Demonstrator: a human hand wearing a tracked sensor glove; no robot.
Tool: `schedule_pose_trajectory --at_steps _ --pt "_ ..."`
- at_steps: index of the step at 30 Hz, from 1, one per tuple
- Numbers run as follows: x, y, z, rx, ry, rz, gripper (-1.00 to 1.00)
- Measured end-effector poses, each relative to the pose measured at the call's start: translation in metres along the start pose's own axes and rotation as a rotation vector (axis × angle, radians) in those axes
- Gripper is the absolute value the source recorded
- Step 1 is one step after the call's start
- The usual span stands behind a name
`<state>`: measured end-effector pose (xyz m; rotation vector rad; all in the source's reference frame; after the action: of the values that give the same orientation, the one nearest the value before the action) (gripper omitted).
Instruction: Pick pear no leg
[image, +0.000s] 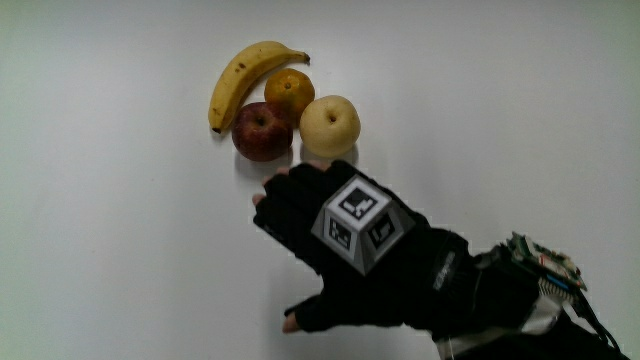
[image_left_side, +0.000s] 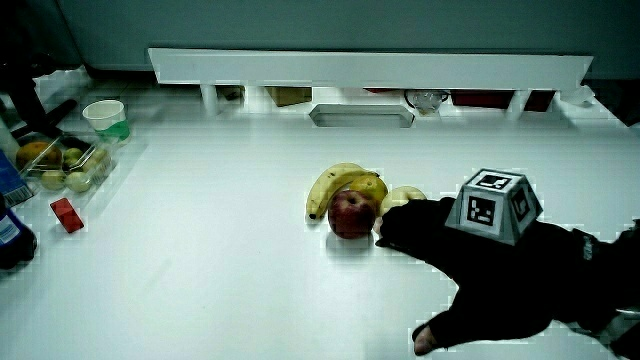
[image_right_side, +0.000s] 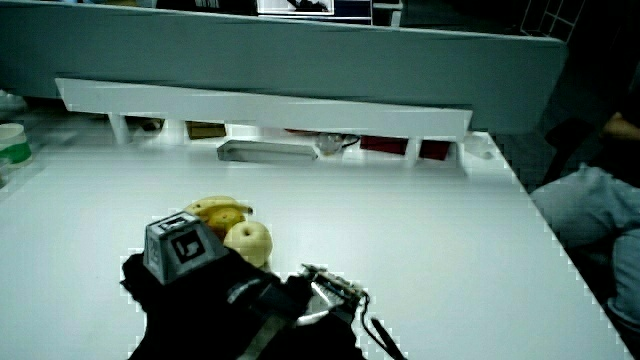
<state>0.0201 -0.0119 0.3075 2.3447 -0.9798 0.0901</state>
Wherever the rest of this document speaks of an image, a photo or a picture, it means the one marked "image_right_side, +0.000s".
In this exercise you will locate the white cup green label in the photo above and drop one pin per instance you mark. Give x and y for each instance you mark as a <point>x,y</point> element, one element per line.
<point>14,145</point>

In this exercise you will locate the yellow apple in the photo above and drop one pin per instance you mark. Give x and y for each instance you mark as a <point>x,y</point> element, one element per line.
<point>248,242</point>

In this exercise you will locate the small red box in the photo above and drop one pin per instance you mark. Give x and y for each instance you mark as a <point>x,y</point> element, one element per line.
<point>434,150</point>

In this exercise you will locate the grey partition panel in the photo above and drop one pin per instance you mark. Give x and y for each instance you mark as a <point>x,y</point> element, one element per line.
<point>280,55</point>

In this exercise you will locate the white cloth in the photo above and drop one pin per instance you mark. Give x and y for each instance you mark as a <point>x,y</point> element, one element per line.
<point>10,101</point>

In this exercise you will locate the clear glass cup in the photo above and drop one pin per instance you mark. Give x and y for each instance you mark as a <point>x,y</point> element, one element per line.
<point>329,143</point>

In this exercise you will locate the brown cardboard box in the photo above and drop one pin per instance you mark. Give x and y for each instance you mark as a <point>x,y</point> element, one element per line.
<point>205,130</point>

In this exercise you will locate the wide red box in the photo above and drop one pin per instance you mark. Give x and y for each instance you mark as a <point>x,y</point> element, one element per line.
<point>384,145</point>

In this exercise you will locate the white flat tray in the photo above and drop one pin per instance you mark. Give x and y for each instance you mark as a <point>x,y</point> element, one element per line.
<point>267,151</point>

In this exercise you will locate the white framed screen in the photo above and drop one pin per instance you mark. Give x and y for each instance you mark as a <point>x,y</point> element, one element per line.
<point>295,6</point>

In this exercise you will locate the black chair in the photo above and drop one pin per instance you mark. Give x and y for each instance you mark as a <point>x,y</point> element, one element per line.
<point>567,145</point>

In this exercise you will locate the white desk shelf riser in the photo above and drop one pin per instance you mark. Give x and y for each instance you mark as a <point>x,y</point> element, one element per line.
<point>260,107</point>

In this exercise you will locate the yellow banana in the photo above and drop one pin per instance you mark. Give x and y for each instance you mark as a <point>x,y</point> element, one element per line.
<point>215,203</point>

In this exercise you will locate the person's right forearm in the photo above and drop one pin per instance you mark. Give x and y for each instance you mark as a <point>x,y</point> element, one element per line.
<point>320,345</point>

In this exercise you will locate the orange fruit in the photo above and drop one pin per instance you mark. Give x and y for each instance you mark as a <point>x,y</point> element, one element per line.
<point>227,219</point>

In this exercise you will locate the person's right hand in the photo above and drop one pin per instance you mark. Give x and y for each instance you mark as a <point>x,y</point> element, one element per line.
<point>210,300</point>

